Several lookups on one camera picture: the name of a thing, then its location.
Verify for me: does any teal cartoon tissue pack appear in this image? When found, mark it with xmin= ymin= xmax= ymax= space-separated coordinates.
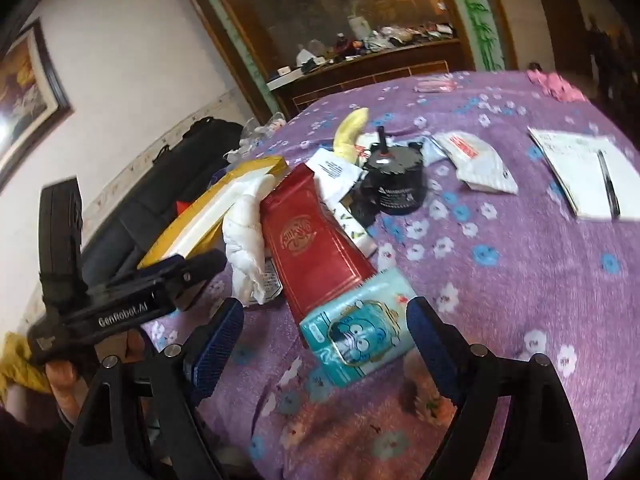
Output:
xmin=299 ymin=268 xmax=416 ymax=388

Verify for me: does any white towel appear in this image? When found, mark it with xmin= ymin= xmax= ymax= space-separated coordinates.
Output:
xmin=222 ymin=174 xmax=281 ymax=308

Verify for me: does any lemon print tissue pack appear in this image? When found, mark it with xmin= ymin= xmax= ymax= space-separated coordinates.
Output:
xmin=332 ymin=203 xmax=378 ymax=258

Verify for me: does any white red-print wipe packet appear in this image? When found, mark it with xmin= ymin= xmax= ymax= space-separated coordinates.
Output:
xmin=433 ymin=131 xmax=518 ymax=195

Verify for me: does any white printed sachet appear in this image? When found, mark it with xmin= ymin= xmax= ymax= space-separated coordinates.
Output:
xmin=305 ymin=148 xmax=363 ymax=209

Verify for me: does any yellow towel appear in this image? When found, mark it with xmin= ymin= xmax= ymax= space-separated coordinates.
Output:
xmin=333 ymin=107 xmax=369 ymax=165

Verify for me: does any person's left hand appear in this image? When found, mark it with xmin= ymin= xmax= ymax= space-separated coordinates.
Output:
xmin=46 ymin=328 xmax=145 ymax=427

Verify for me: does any yellow garment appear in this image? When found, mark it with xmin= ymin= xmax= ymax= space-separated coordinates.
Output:
xmin=0 ymin=332 xmax=51 ymax=404

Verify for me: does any black sofa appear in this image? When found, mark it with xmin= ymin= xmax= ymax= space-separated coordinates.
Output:
xmin=82 ymin=116 xmax=243 ymax=287

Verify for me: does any purple floral tablecloth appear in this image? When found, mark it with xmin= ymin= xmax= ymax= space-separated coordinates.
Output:
xmin=142 ymin=69 xmax=640 ymax=480

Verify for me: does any gold rimmed white box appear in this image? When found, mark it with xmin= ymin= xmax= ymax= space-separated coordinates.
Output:
xmin=138 ymin=156 xmax=288 ymax=270

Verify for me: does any clear plastic bag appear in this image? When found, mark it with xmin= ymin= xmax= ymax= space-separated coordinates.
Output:
xmin=224 ymin=112 xmax=286 ymax=165

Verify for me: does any framed painting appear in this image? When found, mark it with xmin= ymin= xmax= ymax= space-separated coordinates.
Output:
xmin=1 ymin=20 xmax=73 ymax=185

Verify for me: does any black pen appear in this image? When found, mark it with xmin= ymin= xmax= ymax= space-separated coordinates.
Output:
xmin=597 ymin=151 xmax=620 ymax=219

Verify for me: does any white notepad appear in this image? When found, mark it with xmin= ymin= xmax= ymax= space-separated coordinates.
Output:
xmin=529 ymin=128 xmax=639 ymax=221

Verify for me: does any pink face mask pack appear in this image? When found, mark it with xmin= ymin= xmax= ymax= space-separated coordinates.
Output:
xmin=414 ymin=75 xmax=458 ymax=93

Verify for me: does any dark wooden cabinet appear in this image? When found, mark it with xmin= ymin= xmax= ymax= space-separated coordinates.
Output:
xmin=271 ymin=39 xmax=475 ymax=118

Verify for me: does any white box on cabinet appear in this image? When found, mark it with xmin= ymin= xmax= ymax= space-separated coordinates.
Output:
xmin=267 ymin=67 xmax=304 ymax=91

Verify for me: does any pink cloth item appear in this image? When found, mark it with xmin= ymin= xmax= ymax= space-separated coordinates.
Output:
xmin=526 ymin=70 xmax=588 ymax=103

